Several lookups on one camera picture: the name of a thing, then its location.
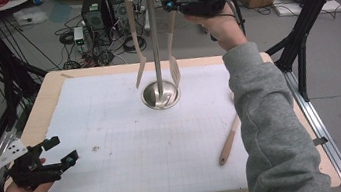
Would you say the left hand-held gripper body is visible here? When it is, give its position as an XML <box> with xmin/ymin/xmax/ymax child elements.
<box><xmin>0</xmin><ymin>132</ymin><xmax>68</xmax><ymax>192</ymax></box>

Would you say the steel utensil stand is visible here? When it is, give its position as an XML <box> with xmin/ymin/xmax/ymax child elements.
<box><xmin>126</xmin><ymin>0</ymin><xmax>191</xmax><ymax>113</ymax></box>

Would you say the beige solid spatula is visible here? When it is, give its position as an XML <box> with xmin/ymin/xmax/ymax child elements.
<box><xmin>123</xmin><ymin>0</ymin><xmax>151</xmax><ymax>90</ymax></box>

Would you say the beige slotted spatula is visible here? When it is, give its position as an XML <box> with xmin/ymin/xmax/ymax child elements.
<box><xmin>159</xmin><ymin>0</ymin><xmax>191</xmax><ymax>89</ymax></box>

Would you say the beige perforated skimmer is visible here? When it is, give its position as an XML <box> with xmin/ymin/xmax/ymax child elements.
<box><xmin>212</xmin><ymin>113</ymin><xmax>247</xmax><ymax>167</ymax></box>

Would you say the person's right hand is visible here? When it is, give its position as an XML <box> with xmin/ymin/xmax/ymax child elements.
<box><xmin>183</xmin><ymin>0</ymin><xmax>250</xmax><ymax>57</ymax></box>

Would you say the white grid paper mat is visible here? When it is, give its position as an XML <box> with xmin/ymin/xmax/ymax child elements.
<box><xmin>21</xmin><ymin>54</ymin><xmax>255</xmax><ymax>192</ymax></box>

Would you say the narrow black computer tower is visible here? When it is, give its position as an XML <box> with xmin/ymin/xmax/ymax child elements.
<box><xmin>107</xmin><ymin>0</ymin><xmax>135</xmax><ymax>39</ymax></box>

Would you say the large black computer tower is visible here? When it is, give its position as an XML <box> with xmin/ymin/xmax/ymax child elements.
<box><xmin>78</xmin><ymin>0</ymin><xmax>115</xmax><ymax>49</ymax></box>

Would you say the small grey power supply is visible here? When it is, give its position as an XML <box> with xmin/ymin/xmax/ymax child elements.
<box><xmin>72</xmin><ymin>25</ymin><xmax>88</xmax><ymax>54</ymax></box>

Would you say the white flat board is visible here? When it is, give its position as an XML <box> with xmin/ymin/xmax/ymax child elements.
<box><xmin>271</xmin><ymin>0</ymin><xmax>341</xmax><ymax>23</ymax></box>

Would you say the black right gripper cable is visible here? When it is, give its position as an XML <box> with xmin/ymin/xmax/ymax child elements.
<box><xmin>223</xmin><ymin>0</ymin><xmax>249</xmax><ymax>39</ymax></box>

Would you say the thick black cable coil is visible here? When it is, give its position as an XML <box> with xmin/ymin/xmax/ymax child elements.
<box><xmin>121</xmin><ymin>33</ymin><xmax>148</xmax><ymax>55</ymax></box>

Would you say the black rail bracket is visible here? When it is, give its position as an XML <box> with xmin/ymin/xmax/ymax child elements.
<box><xmin>312</xmin><ymin>136</ymin><xmax>330</xmax><ymax>148</ymax></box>

